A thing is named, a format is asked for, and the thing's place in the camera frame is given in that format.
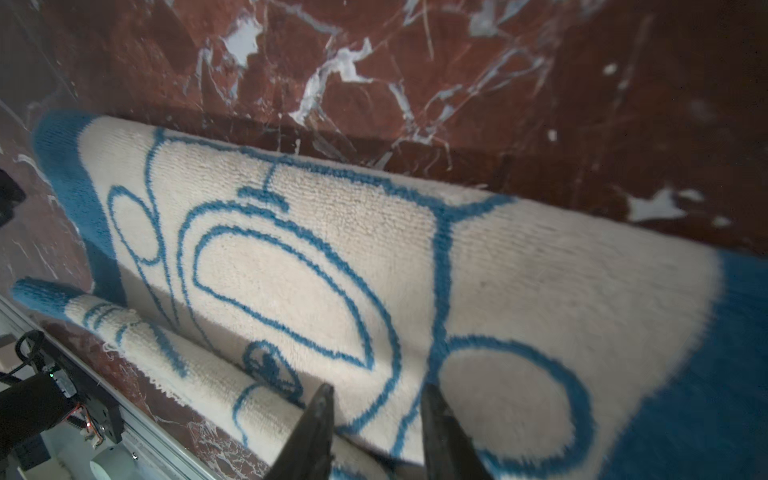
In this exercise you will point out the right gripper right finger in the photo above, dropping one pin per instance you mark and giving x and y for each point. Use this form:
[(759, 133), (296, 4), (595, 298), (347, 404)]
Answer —
[(448, 451)]

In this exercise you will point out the blue beige Doraemon towel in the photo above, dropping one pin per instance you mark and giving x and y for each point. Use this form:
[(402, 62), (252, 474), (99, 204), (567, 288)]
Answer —
[(238, 281)]

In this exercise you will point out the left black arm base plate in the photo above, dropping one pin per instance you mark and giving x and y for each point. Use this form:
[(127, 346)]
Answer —
[(96, 413)]

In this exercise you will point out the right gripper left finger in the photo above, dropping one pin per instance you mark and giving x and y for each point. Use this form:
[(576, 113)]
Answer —
[(307, 452)]

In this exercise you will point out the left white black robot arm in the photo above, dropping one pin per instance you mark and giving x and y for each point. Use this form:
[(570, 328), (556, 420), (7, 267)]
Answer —
[(29, 408)]

